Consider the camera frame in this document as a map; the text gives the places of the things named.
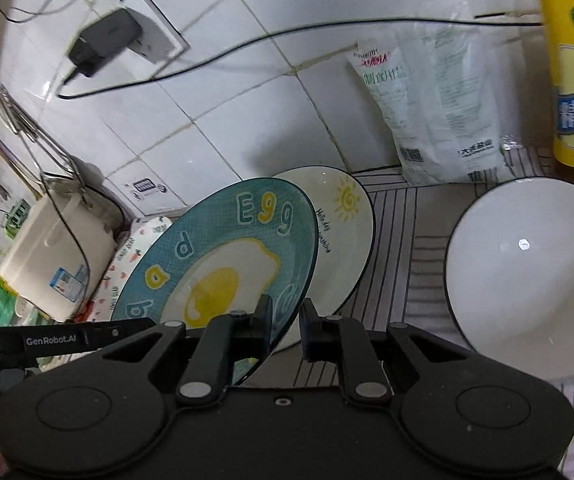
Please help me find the white printed salt bag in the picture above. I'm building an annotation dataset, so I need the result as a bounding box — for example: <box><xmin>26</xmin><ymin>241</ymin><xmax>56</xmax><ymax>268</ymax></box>
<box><xmin>345</xmin><ymin>42</ymin><xmax>430</xmax><ymax>186</ymax></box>

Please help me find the small wall tile sticker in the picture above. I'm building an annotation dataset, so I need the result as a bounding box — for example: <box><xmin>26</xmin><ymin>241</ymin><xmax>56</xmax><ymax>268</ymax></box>
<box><xmin>126</xmin><ymin>176</ymin><xmax>169</xmax><ymax>202</ymax></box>

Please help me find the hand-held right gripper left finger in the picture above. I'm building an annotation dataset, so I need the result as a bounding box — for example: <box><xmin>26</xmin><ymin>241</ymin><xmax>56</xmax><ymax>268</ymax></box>
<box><xmin>101</xmin><ymin>294</ymin><xmax>274</xmax><ymax>408</ymax></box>

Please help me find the white wall socket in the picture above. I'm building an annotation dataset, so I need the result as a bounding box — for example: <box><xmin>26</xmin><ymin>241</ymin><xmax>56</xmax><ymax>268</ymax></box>
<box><xmin>124</xmin><ymin>0</ymin><xmax>191</xmax><ymax>65</ymax></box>

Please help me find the metal wire rack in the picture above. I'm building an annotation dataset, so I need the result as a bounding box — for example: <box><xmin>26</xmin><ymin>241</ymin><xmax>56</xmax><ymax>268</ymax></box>
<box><xmin>0</xmin><ymin>84</ymin><xmax>85</xmax><ymax>196</ymax></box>

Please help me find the cream sun print plate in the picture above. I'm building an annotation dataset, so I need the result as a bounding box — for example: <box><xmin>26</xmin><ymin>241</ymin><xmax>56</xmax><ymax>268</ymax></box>
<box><xmin>271</xmin><ymin>165</ymin><xmax>377</xmax><ymax>353</ymax></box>

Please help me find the white plastic container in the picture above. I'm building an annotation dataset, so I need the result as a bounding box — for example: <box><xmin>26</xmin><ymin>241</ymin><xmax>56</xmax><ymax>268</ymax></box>
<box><xmin>0</xmin><ymin>191</ymin><xmax>118</xmax><ymax>322</ymax></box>

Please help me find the green striped holder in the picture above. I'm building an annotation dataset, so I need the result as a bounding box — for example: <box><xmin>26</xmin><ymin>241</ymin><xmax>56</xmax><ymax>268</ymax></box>
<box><xmin>3</xmin><ymin>199</ymin><xmax>33</xmax><ymax>239</ymax></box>

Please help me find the floral print plate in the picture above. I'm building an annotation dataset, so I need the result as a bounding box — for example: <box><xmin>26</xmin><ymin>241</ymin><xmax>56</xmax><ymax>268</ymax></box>
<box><xmin>87</xmin><ymin>215</ymin><xmax>174</xmax><ymax>322</ymax></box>

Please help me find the blue fried egg plate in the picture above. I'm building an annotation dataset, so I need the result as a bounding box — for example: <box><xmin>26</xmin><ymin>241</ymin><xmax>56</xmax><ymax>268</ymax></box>
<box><xmin>110</xmin><ymin>177</ymin><xmax>318</xmax><ymax>386</ymax></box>

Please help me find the white bowl with black rim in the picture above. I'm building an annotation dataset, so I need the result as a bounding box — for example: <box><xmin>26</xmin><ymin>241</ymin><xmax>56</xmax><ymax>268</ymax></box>
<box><xmin>444</xmin><ymin>176</ymin><xmax>574</xmax><ymax>381</ymax></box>

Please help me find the long black cable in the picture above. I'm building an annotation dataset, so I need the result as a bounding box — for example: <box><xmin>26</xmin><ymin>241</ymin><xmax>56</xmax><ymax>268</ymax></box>
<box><xmin>56</xmin><ymin>10</ymin><xmax>542</xmax><ymax>100</ymax></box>

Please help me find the black power adapter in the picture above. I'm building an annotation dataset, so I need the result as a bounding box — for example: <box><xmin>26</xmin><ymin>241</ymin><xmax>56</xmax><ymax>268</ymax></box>
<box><xmin>67</xmin><ymin>7</ymin><xmax>142</xmax><ymax>78</ymax></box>

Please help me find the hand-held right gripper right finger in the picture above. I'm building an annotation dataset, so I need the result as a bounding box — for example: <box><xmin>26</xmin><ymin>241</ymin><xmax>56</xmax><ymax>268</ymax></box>
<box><xmin>299</xmin><ymin>298</ymin><xmax>474</xmax><ymax>408</ymax></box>

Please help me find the clear plastic salt bag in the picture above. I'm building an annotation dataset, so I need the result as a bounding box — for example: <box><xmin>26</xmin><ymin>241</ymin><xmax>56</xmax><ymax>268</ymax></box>
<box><xmin>407</xmin><ymin>0</ymin><xmax>518</xmax><ymax>185</ymax></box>

